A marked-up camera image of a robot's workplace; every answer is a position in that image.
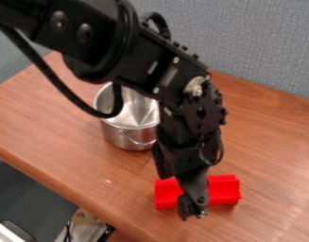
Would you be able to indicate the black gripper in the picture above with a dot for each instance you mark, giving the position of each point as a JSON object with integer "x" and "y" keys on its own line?
{"x": 190, "y": 145}

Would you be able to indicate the red plastic block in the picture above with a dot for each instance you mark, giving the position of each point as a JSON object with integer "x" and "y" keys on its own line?
{"x": 223, "y": 188}

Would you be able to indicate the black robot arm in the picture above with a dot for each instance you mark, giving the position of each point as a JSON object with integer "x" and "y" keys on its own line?
{"x": 110, "y": 44}

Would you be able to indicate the stainless steel pot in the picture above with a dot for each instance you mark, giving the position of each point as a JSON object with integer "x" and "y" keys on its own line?
{"x": 131, "y": 129}

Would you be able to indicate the white box corner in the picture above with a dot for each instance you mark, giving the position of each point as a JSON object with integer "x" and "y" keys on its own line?
{"x": 12, "y": 233}

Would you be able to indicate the grey table leg bracket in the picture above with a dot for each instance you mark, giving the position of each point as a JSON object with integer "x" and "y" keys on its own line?
{"x": 84, "y": 228}

